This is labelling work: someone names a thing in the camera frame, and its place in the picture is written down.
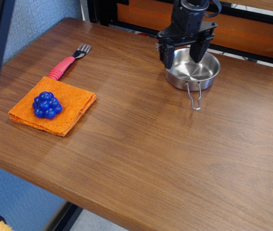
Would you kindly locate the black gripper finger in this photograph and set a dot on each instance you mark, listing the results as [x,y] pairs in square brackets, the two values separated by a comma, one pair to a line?
[198,50]
[166,54]

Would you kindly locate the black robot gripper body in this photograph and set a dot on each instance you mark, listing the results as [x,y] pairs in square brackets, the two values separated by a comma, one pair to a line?
[187,26]

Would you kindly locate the silver metal pan with handle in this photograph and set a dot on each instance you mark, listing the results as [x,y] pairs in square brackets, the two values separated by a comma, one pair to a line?
[185,74]

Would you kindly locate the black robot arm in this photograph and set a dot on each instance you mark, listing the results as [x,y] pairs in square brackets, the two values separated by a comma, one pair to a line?
[187,28]

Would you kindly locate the orange folded cloth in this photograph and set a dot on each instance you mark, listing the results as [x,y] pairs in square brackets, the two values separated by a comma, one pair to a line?
[75,102]

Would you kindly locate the blue toy berry cluster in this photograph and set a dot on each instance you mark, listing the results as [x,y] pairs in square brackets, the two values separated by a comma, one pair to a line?
[46,105]

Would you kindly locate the black table leg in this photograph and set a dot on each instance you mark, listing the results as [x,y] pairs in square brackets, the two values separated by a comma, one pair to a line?
[64,217]

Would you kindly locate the black metal frame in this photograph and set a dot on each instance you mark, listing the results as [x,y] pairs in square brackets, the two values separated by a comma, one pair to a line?
[105,12]

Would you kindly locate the red handled black fork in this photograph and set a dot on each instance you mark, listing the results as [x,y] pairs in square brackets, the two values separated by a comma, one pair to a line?
[57,72]

